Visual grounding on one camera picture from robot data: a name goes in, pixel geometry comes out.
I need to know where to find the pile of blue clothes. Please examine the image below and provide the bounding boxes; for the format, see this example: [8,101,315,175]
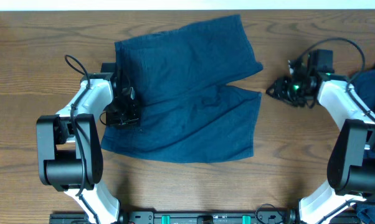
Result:
[349,55,375,224]

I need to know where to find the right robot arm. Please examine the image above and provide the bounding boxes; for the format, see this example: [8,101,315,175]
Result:
[266,50,375,223]

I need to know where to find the dark blue shorts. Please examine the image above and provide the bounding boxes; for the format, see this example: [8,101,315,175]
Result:
[102,15,263,163]

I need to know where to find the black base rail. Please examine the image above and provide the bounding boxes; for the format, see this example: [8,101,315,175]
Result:
[49,210,359,224]

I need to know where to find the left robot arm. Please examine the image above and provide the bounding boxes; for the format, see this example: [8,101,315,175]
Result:
[36,63,141,223]

